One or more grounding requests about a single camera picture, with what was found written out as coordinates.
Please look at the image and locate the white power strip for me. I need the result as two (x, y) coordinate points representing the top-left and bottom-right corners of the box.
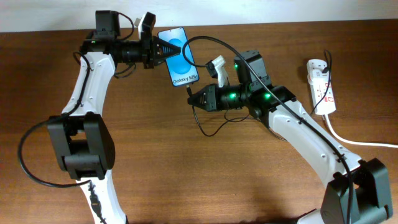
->
(307, 59), (336, 115)

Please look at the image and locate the black charging cable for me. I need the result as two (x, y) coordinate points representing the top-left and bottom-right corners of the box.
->
(185, 49), (333, 142)

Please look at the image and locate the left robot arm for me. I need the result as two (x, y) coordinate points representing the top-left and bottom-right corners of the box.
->
(47, 11), (180, 223)

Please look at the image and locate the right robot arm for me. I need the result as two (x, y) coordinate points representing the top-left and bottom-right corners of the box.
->
(188, 50), (393, 223)

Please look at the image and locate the white power strip cord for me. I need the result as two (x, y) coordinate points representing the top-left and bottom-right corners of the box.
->
(323, 113), (398, 149)

